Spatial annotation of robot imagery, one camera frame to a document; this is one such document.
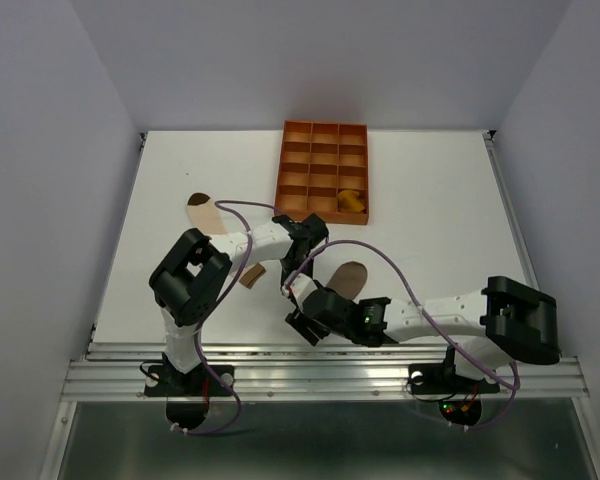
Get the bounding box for taupe sock with maroon cuff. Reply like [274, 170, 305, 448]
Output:
[326, 261, 368, 300]

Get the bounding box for mustard yellow striped sock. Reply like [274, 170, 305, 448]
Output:
[337, 189, 366, 215]

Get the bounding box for orange compartment tray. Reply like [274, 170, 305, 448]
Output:
[275, 120, 370, 225]

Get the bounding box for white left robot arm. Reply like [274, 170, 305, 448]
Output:
[149, 214, 329, 394]

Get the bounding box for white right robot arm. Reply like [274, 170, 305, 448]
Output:
[281, 274, 560, 390]

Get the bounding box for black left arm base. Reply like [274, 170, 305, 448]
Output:
[139, 362, 232, 434]

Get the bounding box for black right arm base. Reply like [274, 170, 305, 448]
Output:
[406, 363, 500, 427]

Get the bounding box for cream and brown sock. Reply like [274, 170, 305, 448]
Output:
[186, 192, 266, 289]

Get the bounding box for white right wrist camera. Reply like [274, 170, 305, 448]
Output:
[281, 274, 319, 304]

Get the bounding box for aluminium right side rail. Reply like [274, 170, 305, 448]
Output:
[483, 129, 561, 351]

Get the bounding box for aluminium front rail frame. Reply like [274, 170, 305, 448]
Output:
[62, 342, 591, 402]

